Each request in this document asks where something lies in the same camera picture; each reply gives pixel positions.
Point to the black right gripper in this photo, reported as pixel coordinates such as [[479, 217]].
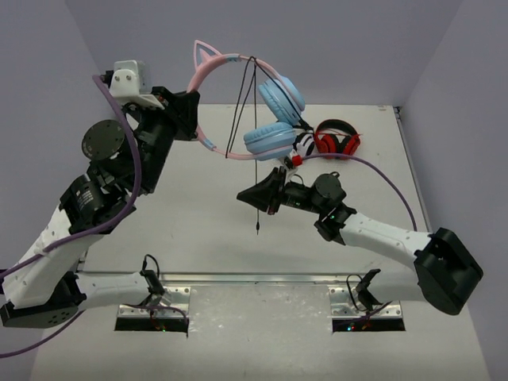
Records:
[[270, 190]]

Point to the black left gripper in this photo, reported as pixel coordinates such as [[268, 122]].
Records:
[[175, 113]]

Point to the pink blue cat-ear headphones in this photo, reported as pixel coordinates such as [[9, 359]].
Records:
[[280, 95]]

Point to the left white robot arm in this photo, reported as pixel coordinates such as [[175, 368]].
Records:
[[127, 156]]

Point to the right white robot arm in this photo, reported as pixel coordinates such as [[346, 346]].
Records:
[[443, 272]]

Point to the white black headphones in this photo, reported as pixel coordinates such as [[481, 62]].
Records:
[[304, 144]]

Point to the red black headphones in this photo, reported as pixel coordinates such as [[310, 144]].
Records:
[[336, 136]]

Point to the right wrist camera red-white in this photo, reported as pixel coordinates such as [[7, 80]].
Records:
[[291, 164]]

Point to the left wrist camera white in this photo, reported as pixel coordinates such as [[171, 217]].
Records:
[[130, 83]]

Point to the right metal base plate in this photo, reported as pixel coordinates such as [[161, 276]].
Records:
[[343, 307]]

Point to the metal base plate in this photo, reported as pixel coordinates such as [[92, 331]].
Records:
[[343, 307], [174, 304]]

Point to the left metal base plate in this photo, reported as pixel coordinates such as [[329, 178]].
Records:
[[174, 304]]

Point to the aluminium table edge rail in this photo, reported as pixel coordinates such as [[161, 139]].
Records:
[[246, 277]]

